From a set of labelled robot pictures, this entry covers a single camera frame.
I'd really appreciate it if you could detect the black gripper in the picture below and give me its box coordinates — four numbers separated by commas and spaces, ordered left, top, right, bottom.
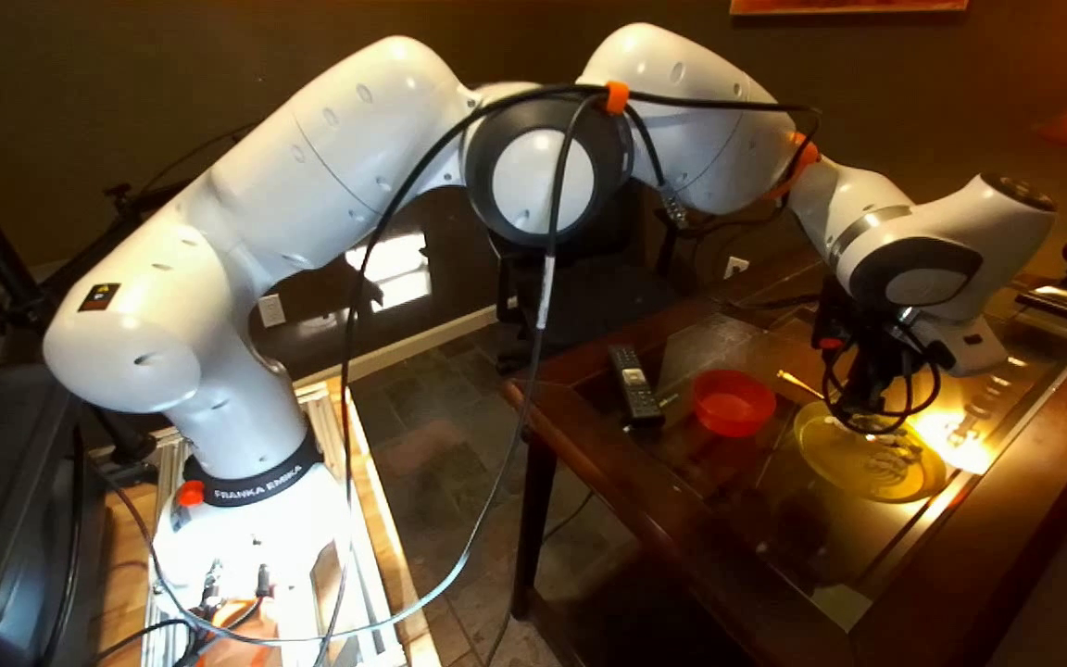
813, 300, 942, 427

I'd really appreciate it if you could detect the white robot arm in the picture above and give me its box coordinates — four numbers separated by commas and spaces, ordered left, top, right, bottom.
43, 22, 1053, 508

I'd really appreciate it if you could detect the yellow-green plate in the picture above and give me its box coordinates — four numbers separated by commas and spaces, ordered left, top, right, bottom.
793, 403, 947, 505

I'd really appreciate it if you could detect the pink-red plastic bowl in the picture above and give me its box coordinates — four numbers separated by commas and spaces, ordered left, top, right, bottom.
690, 371, 779, 439

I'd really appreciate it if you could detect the dark wooden glass-top desk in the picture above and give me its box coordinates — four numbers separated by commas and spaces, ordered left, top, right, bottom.
512, 267, 1067, 667

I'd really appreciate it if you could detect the black remote control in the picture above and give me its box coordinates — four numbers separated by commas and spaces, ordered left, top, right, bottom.
609, 346, 663, 424

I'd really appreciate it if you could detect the white paper slip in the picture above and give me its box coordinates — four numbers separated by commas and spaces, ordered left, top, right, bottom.
813, 585, 869, 629

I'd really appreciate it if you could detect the white wall outlet with plug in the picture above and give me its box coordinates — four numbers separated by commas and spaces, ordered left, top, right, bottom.
724, 258, 753, 280

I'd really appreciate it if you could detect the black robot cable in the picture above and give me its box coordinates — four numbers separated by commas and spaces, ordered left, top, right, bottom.
100, 77, 832, 652

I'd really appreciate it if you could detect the framed picture on wall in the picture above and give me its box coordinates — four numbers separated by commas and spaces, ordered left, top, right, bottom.
730, 0, 969, 20

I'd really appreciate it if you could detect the black camera tripod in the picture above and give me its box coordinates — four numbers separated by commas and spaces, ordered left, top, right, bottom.
0, 232, 53, 366

